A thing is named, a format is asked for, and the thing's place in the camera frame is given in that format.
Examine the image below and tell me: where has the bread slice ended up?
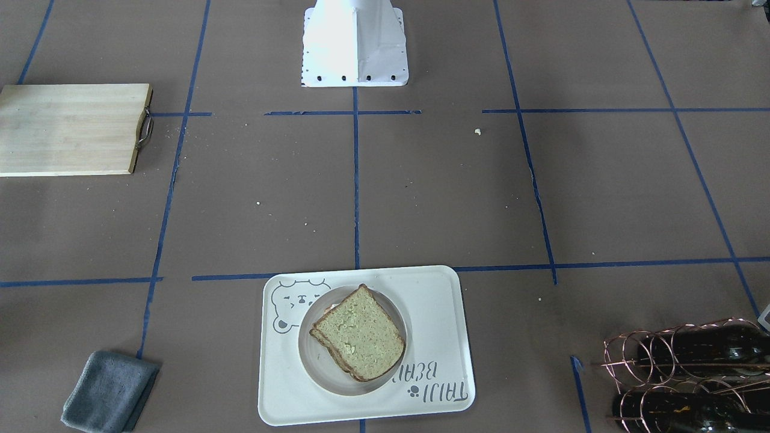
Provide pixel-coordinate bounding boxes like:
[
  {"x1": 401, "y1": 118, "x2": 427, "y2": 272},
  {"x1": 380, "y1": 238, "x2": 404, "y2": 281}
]
[
  {"x1": 310, "y1": 327, "x2": 364, "y2": 382},
  {"x1": 310, "y1": 283, "x2": 407, "y2": 382}
]

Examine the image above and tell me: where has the white plate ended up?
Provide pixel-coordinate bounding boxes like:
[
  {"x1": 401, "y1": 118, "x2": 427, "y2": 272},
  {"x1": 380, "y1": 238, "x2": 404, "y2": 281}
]
[{"x1": 298, "y1": 284, "x2": 408, "y2": 396}]

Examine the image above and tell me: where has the white serving tray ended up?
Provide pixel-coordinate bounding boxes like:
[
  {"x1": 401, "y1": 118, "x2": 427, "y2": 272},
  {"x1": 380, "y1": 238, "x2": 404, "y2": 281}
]
[{"x1": 257, "y1": 265, "x2": 476, "y2": 426}]

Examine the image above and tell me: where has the dark wine bottle front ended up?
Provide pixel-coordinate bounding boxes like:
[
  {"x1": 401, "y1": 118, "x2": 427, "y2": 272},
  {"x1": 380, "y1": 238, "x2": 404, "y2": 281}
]
[{"x1": 612, "y1": 391, "x2": 769, "y2": 432}]

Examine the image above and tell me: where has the dark wine bottle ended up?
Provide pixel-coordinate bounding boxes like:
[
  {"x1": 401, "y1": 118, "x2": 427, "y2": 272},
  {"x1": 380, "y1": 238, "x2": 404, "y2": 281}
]
[
  {"x1": 637, "y1": 324, "x2": 769, "y2": 378},
  {"x1": 612, "y1": 391, "x2": 769, "y2": 432}
]

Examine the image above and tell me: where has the grey folded cloth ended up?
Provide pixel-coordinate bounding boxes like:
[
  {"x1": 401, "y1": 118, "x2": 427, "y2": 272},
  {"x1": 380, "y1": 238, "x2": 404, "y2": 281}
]
[{"x1": 61, "y1": 351, "x2": 161, "y2": 432}]

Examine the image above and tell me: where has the wooden cutting board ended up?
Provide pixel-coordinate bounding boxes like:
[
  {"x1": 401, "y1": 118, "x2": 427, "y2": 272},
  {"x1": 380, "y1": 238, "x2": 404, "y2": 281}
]
[{"x1": 1, "y1": 83, "x2": 152, "y2": 177}]

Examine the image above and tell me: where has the dark wine bottle middle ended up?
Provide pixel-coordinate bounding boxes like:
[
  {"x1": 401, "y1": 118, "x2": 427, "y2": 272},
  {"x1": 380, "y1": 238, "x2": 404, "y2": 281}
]
[{"x1": 637, "y1": 324, "x2": 769, "y2": 378}]

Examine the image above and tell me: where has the white pillar mount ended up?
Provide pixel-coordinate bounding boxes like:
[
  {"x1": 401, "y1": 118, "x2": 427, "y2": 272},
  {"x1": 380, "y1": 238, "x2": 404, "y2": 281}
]
[{"x1": 301, "y1": 1, "x2": 410, "y2": 88}]

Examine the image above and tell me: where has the copper wire bottle rack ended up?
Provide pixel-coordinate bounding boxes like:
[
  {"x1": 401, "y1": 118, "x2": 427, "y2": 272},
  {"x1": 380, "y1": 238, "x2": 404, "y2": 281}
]
[{"x1": 599, "y1": 318, "x2": 769, "y2": 432}]

